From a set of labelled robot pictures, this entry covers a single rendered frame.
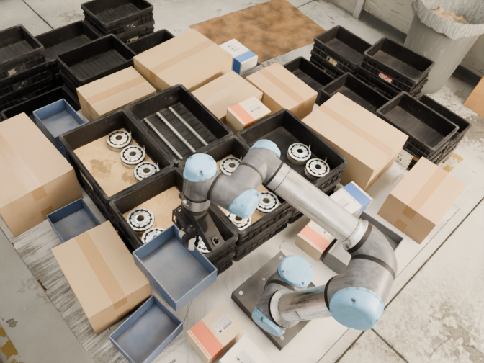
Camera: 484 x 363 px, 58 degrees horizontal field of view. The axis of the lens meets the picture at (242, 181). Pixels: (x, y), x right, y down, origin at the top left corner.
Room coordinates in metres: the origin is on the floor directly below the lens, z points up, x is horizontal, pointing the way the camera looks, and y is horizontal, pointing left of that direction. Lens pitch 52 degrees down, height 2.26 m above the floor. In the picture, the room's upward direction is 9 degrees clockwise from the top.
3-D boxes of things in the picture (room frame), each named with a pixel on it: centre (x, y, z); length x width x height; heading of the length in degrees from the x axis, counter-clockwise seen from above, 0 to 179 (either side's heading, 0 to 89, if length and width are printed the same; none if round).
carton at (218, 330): (0.51, 0.01, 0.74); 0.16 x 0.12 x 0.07; 139
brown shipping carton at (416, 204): (1.22, -0.80, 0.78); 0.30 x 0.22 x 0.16; 145
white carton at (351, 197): (1.14, -0.46, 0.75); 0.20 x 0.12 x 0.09; 135
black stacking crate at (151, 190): (0.83, 0.22, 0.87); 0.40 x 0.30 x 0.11; 47
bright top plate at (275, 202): (1.02, -0.11, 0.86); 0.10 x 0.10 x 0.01
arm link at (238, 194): (0.63, 0.01, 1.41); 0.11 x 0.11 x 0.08; 68
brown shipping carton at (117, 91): (1.53, 0.65, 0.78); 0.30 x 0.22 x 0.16; 138
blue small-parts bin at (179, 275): (0.56, 0.15, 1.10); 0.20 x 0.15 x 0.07; 50
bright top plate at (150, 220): (0.84, 0.35, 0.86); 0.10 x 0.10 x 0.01
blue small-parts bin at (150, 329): (0.48, 0.24, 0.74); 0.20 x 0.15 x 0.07; 147
